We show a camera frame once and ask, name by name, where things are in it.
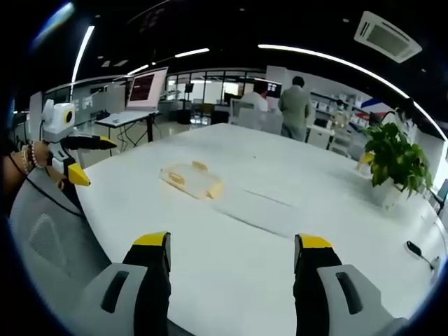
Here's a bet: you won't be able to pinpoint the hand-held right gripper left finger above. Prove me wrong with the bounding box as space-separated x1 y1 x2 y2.
75 230 173 336

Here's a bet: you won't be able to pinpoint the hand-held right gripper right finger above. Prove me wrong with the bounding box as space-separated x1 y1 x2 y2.
293 233 409 336

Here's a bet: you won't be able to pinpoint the yellow plastic buckle part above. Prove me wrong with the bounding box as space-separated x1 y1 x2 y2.
167 170 187 186
204 181 225 201

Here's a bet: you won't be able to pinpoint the person's left hand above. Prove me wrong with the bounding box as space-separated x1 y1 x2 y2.
33 141 54 169

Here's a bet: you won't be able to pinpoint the white side desk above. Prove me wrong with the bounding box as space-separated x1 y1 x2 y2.
94 108 165 145

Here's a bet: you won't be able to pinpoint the grey mesh office chair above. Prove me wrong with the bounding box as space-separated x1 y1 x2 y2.
8 173 113 316

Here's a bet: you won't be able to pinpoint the laptop on stand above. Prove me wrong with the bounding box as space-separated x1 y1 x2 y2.
125 66 169 112

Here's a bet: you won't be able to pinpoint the clear plastic tray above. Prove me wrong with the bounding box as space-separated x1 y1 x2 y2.
159 161 225 201

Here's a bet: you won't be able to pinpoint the small yellow object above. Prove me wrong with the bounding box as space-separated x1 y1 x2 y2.
356 151 374 172

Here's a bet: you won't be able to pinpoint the green potted plant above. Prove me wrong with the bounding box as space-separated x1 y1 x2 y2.
359 121 434 211

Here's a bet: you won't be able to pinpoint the white office chair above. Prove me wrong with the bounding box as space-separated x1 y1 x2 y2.
228 97 269 131

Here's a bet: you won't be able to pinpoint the storage shelf with boxes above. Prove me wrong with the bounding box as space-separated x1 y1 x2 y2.
309 90 372 155

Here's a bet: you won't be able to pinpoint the long ceiling light strip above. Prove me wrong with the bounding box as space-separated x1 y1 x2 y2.
257 43 411 100

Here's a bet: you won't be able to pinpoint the ceiling air conditioner unit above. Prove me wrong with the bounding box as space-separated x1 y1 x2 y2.
353 10 424 64

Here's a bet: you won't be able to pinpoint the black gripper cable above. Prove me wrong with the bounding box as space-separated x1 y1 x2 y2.
9 153 85 218

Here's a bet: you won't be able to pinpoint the beaded bracelets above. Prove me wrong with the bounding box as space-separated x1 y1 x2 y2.
17 139 40 176

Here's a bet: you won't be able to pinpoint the black adapter with cable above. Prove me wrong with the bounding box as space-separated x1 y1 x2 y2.
405 240 440 271

